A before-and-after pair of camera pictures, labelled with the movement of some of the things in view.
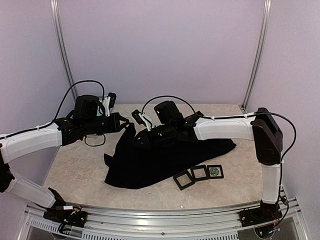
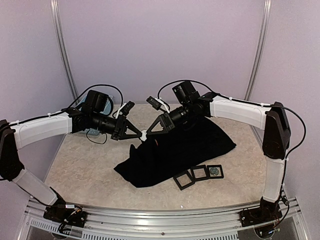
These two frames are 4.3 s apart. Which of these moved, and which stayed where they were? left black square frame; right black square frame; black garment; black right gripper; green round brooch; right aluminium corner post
Moved: black garment; black right gripper
Stayed: right black square frame; right aluminium corner post; green round brooch; left black square frame
